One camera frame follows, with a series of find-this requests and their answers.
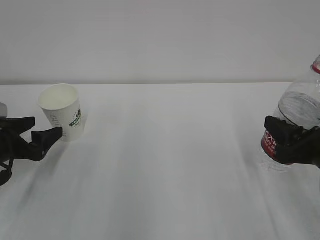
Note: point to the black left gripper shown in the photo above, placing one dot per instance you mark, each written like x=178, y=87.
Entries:
x=13, y=146

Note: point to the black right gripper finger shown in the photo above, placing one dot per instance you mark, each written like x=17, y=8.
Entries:
x=289, y=144

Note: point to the clear water bottle red label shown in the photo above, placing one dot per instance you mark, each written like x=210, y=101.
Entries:
x=300, y=106

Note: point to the white paper cup green logo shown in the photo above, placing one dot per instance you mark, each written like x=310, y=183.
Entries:
x=61, y=105

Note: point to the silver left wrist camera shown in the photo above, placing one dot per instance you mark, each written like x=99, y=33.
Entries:
x=3, y=110

